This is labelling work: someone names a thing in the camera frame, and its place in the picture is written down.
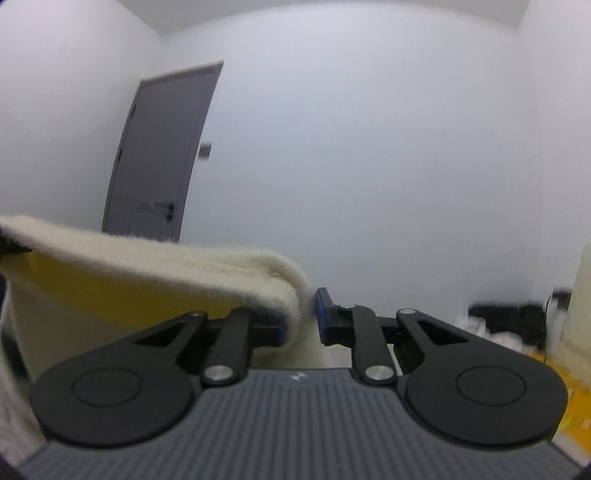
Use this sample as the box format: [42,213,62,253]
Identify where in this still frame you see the dark cloth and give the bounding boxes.
[468,300,549,352]

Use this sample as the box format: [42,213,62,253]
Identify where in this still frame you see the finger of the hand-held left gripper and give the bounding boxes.
[0,235,36,256]

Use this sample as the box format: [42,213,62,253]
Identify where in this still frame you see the black box with cable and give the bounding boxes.
[546,287,574,320]

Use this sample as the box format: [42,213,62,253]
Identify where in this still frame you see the cream fuzzy sock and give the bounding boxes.
[0,215,352,468]

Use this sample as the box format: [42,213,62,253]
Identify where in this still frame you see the grey door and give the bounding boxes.
[102,60,225,244]

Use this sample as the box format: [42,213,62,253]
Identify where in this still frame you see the yellow printed blanket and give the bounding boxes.
[25,250,591,446]

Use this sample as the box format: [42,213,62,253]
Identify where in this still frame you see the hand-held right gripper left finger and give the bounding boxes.
[134,307,286,387]

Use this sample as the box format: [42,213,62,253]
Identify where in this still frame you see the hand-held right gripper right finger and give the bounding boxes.
[315,287,470,385]

